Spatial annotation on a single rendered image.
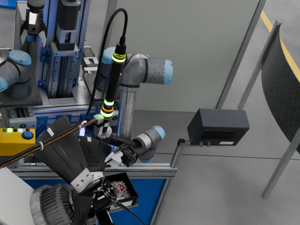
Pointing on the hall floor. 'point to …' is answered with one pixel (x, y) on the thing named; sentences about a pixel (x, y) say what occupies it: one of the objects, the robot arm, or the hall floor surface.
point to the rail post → (160, 201)
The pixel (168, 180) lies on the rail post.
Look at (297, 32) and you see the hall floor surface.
